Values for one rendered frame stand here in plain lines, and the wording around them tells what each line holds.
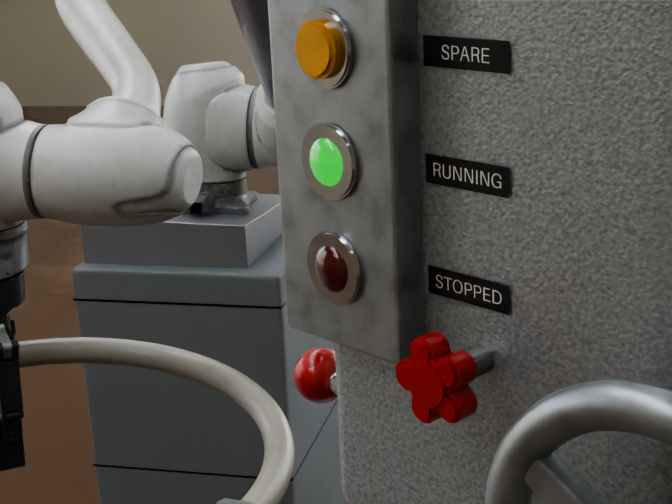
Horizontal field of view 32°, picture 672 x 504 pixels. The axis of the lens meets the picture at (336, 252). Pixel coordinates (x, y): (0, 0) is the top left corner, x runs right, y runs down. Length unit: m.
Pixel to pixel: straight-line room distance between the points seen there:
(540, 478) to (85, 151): 0.84
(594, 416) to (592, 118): 0.11
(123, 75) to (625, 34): 0.96
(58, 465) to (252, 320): 1.29
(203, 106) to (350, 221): 1.62
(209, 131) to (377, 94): 1.65
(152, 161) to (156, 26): 7.39
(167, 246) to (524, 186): 1.67
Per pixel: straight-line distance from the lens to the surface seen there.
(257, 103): 2.08
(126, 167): 1.19
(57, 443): 3.37
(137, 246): 2.14
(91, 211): 1.22
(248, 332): 2.08
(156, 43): 8.60
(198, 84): 2.15
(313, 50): 0.51
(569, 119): 0.46
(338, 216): 0.53
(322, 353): 0.66
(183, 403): 2.18
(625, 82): 0.44
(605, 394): 0.41
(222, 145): 2.14
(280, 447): 1.14
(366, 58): 0.50
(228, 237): 2.07
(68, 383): 3.75
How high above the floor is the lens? 1.43
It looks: 17 degrees down
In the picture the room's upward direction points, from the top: 3 degrees counter-clockwise
